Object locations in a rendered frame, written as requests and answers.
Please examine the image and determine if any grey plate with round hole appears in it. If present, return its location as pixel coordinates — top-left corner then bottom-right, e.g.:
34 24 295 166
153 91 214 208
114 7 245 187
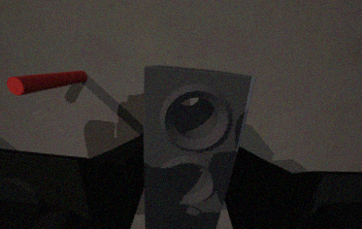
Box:
144 65 256 229

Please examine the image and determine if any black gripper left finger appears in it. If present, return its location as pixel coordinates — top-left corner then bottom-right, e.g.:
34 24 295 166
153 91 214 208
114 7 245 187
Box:
0 134 145 229

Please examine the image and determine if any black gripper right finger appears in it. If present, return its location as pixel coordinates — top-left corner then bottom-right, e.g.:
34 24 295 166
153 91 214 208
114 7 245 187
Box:
224 147 362 229

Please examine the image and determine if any red peg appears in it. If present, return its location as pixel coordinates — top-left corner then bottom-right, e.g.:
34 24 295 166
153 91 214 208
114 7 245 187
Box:
7 71 87 96

